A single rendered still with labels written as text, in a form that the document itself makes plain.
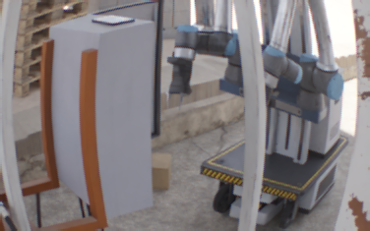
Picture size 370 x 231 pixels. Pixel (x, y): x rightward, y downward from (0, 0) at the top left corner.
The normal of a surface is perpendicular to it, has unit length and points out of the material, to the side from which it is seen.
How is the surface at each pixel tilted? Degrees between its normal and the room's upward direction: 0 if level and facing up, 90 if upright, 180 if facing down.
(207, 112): 95
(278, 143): 90
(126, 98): 90
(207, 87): 89
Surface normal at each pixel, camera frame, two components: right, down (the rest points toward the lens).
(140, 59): 0.66, 0.29
